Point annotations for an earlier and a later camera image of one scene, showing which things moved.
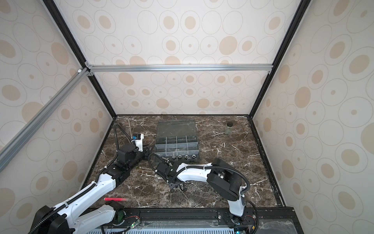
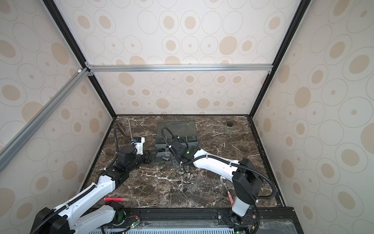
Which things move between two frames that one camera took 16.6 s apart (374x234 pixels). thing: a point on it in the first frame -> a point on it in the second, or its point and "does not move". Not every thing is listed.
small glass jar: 228,128 does not move
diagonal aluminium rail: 10,150 does not move
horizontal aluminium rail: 179,68 does not move
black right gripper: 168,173 -> 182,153
